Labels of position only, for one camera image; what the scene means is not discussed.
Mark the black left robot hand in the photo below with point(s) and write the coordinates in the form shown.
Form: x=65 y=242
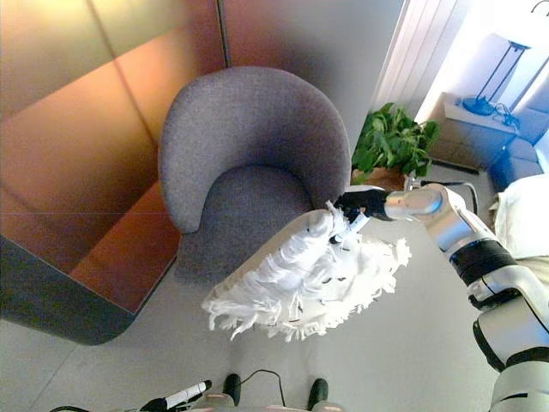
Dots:
x=180 y=397

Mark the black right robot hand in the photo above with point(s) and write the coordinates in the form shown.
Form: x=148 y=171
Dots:
x=364 y=201

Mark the white fringed pillow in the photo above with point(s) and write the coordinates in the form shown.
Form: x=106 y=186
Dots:
x=309 y=274

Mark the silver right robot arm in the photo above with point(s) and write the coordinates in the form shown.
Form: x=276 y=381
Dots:
x=472 y=240

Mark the white sofa cushion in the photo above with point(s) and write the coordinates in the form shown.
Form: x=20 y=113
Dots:
x=527 y=214

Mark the light wooden planter box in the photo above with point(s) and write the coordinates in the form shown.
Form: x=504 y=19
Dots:
x=386 y=178

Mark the black left robot foot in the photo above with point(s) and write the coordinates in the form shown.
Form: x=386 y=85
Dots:
x=233 y=388

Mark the black robot foot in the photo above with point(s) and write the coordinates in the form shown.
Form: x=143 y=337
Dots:
x=318 y=390
x=233 y=388

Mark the green leafy potted plant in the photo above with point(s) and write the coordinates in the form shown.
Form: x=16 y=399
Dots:
x=390 y=141

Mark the grey fabric tub armchair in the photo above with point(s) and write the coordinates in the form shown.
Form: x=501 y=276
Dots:
x=257 y=120

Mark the white side table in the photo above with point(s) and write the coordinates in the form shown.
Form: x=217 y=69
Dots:
x=467 y=113

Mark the black right robot foot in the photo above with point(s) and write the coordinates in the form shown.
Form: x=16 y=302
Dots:
x=318 y=390

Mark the table lamp with thin stem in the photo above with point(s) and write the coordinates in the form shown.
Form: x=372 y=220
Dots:
x=493 y=81

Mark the brown wooden cabinet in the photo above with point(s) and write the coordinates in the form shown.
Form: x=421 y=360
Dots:
x=86 y=150

